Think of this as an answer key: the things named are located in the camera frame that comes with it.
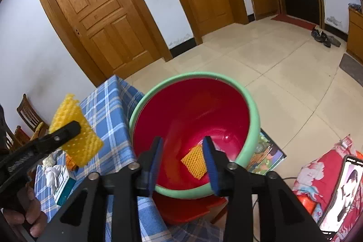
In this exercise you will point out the grey floor mat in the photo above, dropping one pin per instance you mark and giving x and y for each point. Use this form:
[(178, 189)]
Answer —
[(351, 64)]

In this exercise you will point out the teal and white box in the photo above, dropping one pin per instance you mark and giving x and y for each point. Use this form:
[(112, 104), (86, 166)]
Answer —
[(66, 188)]

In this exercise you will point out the small yellow foam fruit net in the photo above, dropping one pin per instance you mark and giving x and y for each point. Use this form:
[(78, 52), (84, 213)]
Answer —
[(194, 162)]

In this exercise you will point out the wooden cabinet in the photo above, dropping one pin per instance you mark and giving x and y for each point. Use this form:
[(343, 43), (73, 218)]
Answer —
[(356, 32)]

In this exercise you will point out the orange paper box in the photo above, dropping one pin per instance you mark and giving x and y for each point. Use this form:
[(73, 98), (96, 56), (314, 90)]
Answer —
[(72, 164)]

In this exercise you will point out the colourful picture book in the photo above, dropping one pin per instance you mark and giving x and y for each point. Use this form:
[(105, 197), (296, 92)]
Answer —
[(266, 157)]

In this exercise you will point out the blue plaid tablecloth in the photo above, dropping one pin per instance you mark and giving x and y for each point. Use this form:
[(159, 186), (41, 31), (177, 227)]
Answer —
[(110, 108)]

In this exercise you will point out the red basin with green rim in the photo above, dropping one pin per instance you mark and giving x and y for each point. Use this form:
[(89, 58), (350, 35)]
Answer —
[(192, 106)]

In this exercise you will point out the grey slipper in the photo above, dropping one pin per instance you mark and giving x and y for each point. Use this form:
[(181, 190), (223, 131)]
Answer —
[(334, 41)]

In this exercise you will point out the red floral blanket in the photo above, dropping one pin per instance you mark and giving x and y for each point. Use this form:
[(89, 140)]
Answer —
[(314, 179)]

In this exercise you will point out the wooden chair with cushion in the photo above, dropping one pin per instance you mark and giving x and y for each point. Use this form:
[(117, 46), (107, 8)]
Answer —
[(28, 114)]

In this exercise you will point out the tall wooden chair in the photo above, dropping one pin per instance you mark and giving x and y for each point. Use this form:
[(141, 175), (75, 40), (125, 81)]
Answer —
[(14, 138)]

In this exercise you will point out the yellow seat cushion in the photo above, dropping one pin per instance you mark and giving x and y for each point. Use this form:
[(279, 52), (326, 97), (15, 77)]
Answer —
[(41, 130)]

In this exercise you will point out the smartphone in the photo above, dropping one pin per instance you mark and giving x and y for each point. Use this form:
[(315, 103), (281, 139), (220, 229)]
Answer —
[(346, 191)]

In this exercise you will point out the large yellow foam fruit net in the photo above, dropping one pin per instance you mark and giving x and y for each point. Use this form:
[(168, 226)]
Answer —
[(79, 142)]

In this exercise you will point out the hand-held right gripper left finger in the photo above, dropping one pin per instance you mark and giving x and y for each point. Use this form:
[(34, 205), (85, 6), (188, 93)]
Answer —
[(155, 162)]

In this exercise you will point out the red doormat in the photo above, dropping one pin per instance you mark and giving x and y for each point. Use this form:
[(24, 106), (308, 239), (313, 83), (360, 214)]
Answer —
[(295, 22)]

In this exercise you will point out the red plastic stool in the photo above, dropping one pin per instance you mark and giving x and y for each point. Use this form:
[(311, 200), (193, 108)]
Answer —
[(184, 210)]

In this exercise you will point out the wooden panel door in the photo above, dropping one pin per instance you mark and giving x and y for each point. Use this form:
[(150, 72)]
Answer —
[(96, 9)]

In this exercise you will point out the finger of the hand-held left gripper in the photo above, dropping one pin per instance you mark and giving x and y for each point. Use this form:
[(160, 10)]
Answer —
[(65, 134)]

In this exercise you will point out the person's left hand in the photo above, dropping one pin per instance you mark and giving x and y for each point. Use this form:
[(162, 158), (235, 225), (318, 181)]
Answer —
[(35, 219)]

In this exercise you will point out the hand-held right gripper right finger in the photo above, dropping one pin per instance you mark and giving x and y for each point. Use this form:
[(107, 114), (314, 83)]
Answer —
[(211, 168)]

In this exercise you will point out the cream foam fruit net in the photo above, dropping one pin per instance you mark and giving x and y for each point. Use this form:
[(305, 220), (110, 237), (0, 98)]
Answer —
[(47, 160)]

